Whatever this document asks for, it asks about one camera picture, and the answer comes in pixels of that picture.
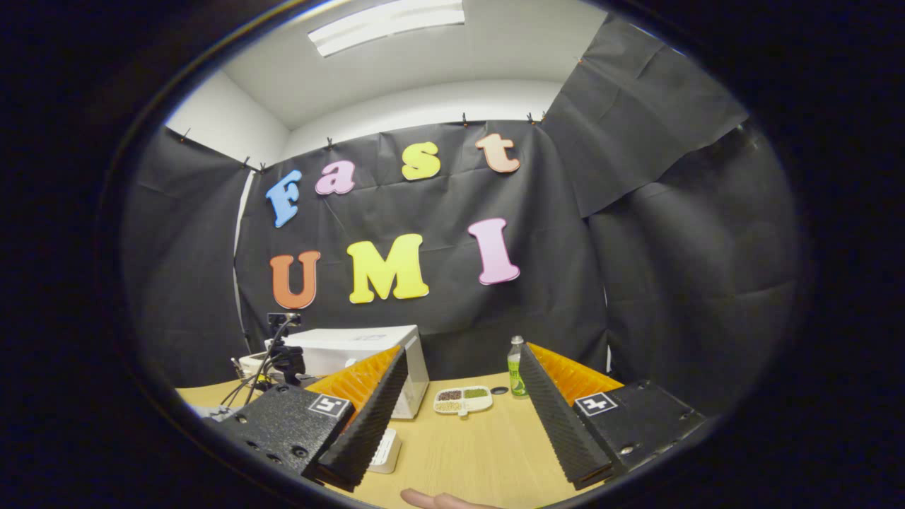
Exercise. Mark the white divided grain plate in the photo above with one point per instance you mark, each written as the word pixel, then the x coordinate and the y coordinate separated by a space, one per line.
pixel 463 399

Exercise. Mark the ceiling light panel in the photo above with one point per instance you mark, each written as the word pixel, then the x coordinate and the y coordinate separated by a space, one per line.
pixel 385 25

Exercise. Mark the green drink bottle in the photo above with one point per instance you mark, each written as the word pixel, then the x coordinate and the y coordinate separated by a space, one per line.
pixel 516 367

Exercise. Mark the white square bowl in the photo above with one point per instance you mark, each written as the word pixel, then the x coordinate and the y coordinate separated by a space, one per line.
pixel 387 452

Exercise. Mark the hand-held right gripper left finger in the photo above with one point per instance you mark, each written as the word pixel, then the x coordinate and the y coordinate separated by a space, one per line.
pixel 368 428

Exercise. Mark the black backdrop cloth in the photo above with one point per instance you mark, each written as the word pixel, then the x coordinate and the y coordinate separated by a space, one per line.
pixel 636 283

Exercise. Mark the white microwave oven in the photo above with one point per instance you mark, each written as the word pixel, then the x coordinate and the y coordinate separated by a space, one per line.
pixel 339 350

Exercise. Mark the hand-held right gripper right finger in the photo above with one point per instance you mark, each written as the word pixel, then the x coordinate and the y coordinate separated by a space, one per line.
pixel 558 417

